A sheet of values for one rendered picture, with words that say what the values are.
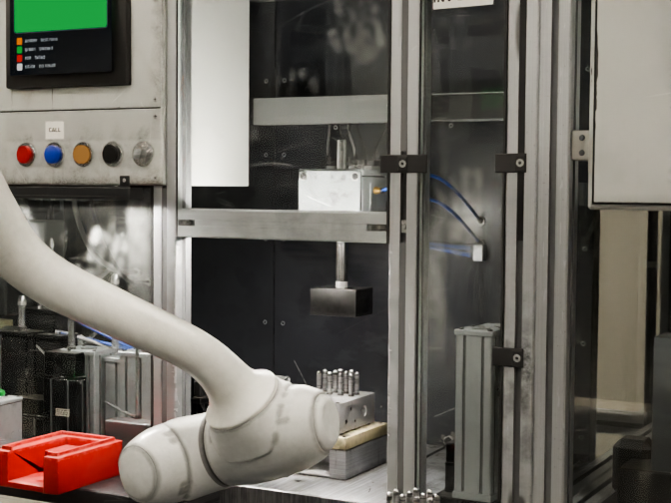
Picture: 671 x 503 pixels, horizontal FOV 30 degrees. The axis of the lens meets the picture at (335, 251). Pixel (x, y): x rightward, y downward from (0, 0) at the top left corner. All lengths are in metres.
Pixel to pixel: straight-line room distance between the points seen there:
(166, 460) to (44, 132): 0.73
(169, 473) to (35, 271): 0.31
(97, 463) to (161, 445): 0.40
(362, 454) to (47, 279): 0.72
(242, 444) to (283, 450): 0.05
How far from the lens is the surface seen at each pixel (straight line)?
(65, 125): 2.11
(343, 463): 1.99
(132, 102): 2.03
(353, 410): 2.04
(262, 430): 1.54
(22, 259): 1.52
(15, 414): 2.10
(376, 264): 2.29
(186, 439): 1.62
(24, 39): 2.14
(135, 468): 1.62
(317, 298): 2.06
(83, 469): 1.98
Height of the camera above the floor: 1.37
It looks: 3 degrees down
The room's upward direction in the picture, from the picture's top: straight up
